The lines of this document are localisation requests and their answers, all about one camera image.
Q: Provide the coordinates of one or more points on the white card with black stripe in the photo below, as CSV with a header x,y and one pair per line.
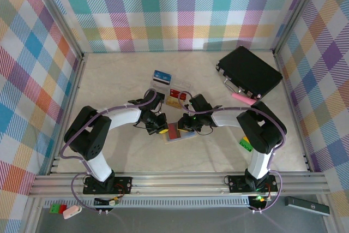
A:
x,y
161,80

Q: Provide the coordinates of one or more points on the blue credit card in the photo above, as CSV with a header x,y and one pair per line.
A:
x,y
162,74

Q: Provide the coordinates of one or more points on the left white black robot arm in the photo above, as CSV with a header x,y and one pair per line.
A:
x,y
124,114

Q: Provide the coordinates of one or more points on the aluminium frame post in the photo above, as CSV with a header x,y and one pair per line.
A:
x,y
297,12
58,17

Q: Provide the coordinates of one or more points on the black flat device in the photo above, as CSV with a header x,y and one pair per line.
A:
x,y
305,205

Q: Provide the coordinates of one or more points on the aluminium side rail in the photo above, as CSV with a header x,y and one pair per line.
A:
x,y
69,102
293,113

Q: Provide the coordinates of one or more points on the gold credit card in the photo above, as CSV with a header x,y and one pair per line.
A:
x,y
172,102

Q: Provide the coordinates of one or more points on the red green block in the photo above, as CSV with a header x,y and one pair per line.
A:
x,y
56,208

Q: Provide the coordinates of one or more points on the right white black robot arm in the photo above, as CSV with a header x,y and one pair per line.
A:
x,y
229,117

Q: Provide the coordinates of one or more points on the small wiring connector board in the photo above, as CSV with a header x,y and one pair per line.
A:
x,y
259,199
113,202

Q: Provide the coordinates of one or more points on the clear acrylic card stand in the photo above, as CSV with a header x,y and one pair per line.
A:
x,y
183,83

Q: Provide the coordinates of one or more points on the green yellow toy brick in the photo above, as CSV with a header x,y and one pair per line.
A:
x,y
245,144

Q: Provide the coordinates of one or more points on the red credit card white logo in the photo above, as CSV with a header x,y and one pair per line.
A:
x,y
174,93

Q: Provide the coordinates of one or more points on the red card with dark stripe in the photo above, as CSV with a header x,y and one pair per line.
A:
x,y
173,131

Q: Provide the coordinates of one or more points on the aluminium mounting rail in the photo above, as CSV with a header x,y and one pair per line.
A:
x,y
177,186

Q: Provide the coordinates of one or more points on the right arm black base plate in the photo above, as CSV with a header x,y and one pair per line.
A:
x,y
234,184

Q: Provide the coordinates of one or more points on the tan card holder blue lining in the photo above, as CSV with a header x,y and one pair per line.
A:
x,y
189,135

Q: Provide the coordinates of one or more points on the pink eraser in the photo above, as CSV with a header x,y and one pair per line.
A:
x,y
71,212

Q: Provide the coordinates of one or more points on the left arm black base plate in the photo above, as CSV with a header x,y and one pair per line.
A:
x,y
124,185

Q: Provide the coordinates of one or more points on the black briefcase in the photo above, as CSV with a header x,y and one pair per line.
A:
x,y
251,72

